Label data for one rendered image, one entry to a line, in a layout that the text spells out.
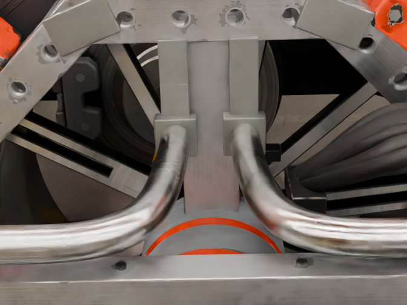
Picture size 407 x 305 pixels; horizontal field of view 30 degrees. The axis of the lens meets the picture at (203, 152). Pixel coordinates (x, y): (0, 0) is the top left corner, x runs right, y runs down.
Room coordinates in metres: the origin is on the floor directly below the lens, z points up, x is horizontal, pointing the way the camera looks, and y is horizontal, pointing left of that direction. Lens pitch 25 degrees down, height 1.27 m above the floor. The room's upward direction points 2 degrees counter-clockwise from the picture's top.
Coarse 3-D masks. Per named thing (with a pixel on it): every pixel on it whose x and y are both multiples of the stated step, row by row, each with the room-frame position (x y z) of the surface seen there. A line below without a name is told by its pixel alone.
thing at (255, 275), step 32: (128, 256) 0.44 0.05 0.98; (160, 256) 0.44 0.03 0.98; (192, 256) 0.44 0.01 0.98; (224, 256) 0.43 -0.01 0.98; (256, 256) 0.43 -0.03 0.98; (288, 256) 0.43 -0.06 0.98; (320, 256) 0.43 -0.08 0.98; (0, 288) 0.41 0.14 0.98; (32, 288) 0.41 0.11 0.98; (64, 288) 0.41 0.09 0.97; (96, 288) 0.41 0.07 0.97; (128, 288) 0.41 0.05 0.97; (160, 288) 0.41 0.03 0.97; (192, 288) 0.41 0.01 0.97; (224, 288) 0.41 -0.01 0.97; (256, 288) 0.41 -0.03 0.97; (288, 288) 0.41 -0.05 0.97; (320, 288) 0.41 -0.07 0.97; (352, 288) 0.41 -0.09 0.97; (384, 288) 0.41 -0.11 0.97
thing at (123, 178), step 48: (144, 96) 0.70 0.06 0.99; (0, 144) 0.71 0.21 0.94; (48, 144) 0.71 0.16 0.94; (96, 144) 0.72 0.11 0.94; (288, 144) 0.71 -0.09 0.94; (0, 192) 0.74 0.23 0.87; (48, 192) 0.91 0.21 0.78; (240, 192) 0.74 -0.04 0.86; (336, 192) 0.70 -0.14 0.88; (384, 192) 0.70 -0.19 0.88; (144, 240) 0.71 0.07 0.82
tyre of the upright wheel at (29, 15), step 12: (0, 0) 0.68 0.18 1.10; (12, 0) 0.68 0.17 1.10; (24, 0) 0.68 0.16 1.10; (36, 0) 0.68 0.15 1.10; (48, 0) 0.68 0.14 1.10; (0, 12) 0.69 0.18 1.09; (12, 12) 0.68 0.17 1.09; (24, 12) 0.68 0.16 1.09; (36, 12) 0.68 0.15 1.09; (12, 24) 0.68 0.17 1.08; (24, 24) 0.68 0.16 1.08; (36, 24) 0.68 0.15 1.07; (24, 36) 0.68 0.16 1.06
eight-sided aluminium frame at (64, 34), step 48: (96, 0) 0.60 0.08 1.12; (144, 0) 0.60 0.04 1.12; (192, 0) 0.60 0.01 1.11; (240, 0) 0.60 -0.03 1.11; (288, 0) 0.60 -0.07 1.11; (336, 0) 0.59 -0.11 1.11; (48, 48) 0.64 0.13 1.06; (336, 48) 0.60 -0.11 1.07; (384, 48) 0.60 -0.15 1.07; (0, 96) 0.60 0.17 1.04; (384, 96) 0.60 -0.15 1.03
